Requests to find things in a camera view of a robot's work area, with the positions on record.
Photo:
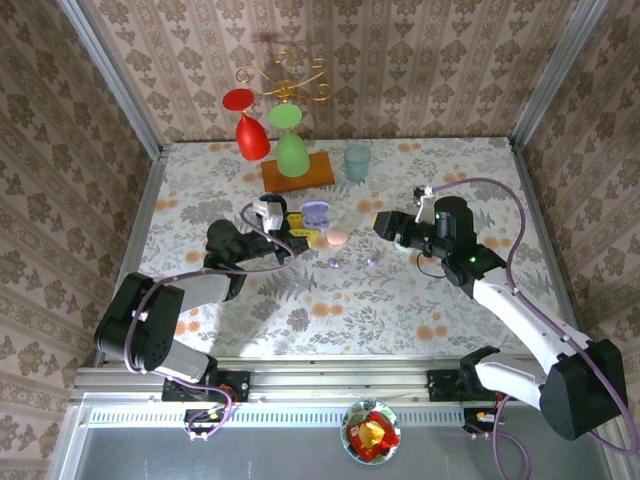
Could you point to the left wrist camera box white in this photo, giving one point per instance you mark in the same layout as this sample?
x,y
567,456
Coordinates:
x,y
272,212

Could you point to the lavender earbud charging case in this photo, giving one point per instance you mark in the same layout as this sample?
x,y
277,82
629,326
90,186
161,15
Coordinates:
x,y
315,207

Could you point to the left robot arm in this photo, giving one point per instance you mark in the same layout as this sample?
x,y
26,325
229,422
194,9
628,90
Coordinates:
x,y
140,330

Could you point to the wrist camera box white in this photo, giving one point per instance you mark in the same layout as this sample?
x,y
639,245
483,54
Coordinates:
x,y
425,205
272,212

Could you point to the pink earbud charging case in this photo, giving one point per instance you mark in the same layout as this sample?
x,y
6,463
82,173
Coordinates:
x,y
338,238

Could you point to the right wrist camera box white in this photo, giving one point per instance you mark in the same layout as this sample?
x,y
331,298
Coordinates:
x,y
425,205

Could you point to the aluminium corner post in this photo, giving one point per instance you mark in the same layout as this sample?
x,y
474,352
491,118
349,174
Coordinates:
x,y
555,75
115,75

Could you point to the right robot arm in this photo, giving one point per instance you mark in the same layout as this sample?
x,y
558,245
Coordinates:
x,y
585,395

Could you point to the green wine glass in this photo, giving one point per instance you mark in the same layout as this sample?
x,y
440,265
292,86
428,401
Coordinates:
x,y
292,157

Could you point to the teal plastic tumbler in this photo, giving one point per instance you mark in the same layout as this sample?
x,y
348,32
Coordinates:
x,y
357,167

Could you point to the floral tablecloth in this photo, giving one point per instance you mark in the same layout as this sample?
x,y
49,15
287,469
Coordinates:
x,y
380,325

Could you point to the yellow wrapped candy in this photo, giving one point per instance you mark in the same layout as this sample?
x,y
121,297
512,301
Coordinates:
x,y
372,432

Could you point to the red candy wrapper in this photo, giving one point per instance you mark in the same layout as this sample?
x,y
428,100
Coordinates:
x,y
387,440

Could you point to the red wine glass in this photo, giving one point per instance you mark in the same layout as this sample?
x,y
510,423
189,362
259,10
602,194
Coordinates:
x,y
252,140

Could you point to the gold glass rack wooden base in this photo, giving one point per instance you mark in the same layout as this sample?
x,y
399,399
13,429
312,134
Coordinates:
x,y
315,172

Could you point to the aluminium table side rail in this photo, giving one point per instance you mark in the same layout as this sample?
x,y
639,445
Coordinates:
x,y
533,200
145,200

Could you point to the floral rimmed plate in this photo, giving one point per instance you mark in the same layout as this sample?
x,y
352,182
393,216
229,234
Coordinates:
x,y
382,407

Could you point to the dark blue cup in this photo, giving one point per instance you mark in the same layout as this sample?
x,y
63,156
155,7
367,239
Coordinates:
x,y
279,201

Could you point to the grey metal tray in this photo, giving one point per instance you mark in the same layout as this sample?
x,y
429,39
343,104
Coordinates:
x,y
200,460

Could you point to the black connector block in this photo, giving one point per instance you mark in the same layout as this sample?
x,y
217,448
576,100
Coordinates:
x,y
200,417
472,417

